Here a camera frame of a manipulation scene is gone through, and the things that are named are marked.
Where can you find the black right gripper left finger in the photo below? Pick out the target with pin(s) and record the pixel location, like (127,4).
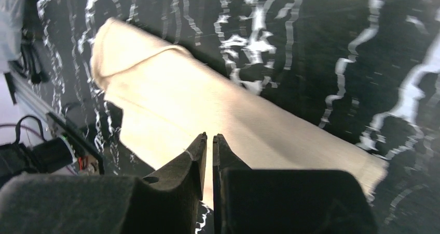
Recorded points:
(166,201)

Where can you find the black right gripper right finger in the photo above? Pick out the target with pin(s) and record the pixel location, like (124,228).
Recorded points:
(250,200)

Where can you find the beige cloth napkin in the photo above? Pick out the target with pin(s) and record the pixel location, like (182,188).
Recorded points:
(168,97)

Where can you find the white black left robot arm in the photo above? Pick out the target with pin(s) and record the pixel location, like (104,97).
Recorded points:
(43,159)

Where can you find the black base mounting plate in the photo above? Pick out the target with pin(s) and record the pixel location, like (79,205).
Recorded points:
(88,160)

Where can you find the clear plastic box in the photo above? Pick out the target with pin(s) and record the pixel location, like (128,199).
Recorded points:
(12,16)

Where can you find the aluminium front frame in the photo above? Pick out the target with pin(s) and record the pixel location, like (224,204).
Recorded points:
(30,103)

